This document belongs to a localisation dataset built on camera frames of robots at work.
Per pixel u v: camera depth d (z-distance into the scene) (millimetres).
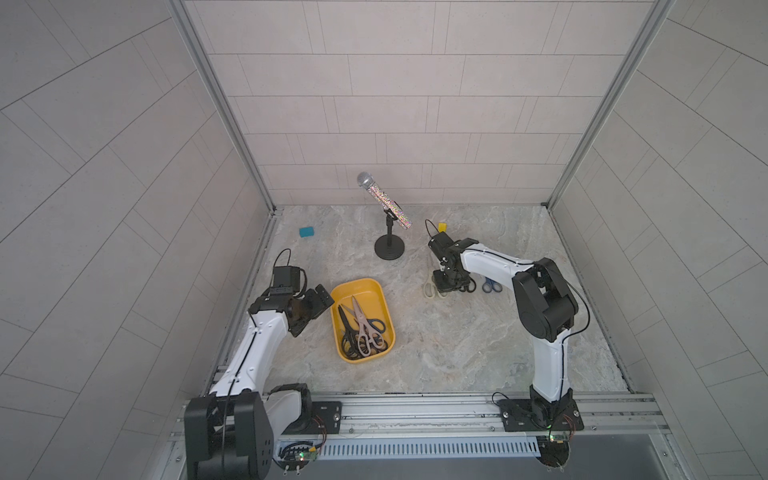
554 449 665
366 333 826
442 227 1088
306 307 728
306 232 1086
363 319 864
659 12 708
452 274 801
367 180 846
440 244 776
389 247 1026
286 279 651
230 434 379
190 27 726
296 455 654
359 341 804
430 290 919
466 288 937
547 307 517
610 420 714
